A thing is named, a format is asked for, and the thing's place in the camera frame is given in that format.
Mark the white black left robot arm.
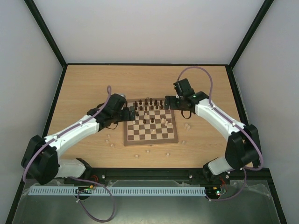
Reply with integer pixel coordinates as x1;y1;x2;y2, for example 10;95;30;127
21;94;135;184

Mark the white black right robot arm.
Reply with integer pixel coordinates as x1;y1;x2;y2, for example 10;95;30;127
164;92;264;183

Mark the wooden chess board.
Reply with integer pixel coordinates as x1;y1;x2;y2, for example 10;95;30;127
123;98;178;146

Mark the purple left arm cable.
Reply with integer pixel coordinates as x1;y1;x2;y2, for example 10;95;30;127
22;85;116;222

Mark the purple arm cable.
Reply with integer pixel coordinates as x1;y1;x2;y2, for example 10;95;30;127
178;66;264;202
22;85;116;222

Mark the black front mounting rail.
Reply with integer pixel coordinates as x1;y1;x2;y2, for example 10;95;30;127
23;166;271;186

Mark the light blue slotted cable duct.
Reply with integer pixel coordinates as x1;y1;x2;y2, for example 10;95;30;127
28;186;206;196

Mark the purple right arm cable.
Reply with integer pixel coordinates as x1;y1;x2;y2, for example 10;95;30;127
178;66;264;202

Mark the black right frame post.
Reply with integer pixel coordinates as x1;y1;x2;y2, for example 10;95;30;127
229;0;274;69

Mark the black frame post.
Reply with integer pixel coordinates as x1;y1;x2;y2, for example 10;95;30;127
24;0;67;68
229;0;274;69

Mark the black left frame post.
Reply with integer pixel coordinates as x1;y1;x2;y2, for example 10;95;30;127
24;0;67;68

